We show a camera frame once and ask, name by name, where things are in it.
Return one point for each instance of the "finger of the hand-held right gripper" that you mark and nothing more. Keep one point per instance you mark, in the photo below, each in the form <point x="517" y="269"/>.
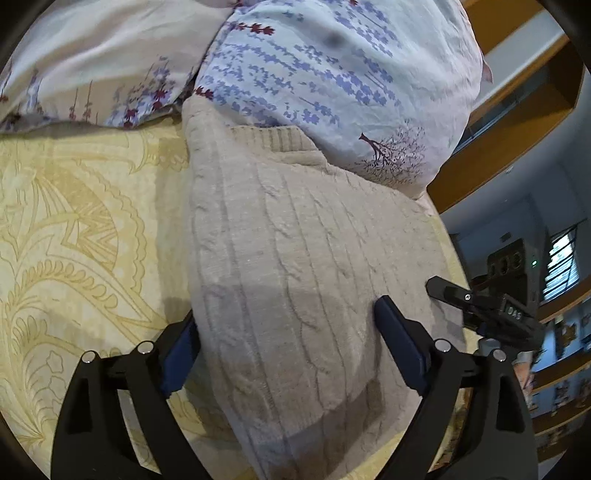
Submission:
<point x="450" y="293"/>

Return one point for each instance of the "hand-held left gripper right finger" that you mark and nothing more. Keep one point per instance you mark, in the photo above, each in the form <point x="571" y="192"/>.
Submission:
<point x="399" y="341"/>

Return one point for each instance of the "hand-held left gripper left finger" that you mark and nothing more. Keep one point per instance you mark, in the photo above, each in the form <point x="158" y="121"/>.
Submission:
<point x="182" y="355"/>

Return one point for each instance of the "barred window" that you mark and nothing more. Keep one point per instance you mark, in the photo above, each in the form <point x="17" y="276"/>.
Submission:
<point x="561" y="263"/>

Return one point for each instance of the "yellow patterned bed sheet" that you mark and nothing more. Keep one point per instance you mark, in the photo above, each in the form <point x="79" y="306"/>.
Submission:
<point x="78" y="230"/>

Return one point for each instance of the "wooden headboard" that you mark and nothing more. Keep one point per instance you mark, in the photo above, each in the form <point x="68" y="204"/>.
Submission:
<point x="517" y="115"/>

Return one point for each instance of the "blue floral pillow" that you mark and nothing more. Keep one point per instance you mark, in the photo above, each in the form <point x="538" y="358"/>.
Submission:
<point x="351" y="78"/>

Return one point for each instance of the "white floral pillow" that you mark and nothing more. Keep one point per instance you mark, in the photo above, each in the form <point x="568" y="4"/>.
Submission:
<point x="92" y="60"/>

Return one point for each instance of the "wooden wall shelf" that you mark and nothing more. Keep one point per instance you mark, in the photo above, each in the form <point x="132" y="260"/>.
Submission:
<point x="561" y="369"/>

